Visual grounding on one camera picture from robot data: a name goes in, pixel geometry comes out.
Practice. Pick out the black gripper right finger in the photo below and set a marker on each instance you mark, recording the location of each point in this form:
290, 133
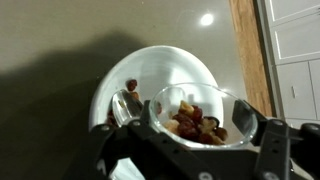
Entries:
280, 145

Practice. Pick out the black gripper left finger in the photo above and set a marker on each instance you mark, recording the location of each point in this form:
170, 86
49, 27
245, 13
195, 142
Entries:
156, 155

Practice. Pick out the white bowl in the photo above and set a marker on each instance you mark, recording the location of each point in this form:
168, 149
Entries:
153, 68

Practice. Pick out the metal spoon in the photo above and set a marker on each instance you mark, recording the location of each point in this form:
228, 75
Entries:
125, 107

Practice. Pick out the mixed nuts and fruit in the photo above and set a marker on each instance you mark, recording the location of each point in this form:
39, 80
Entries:
189, 123

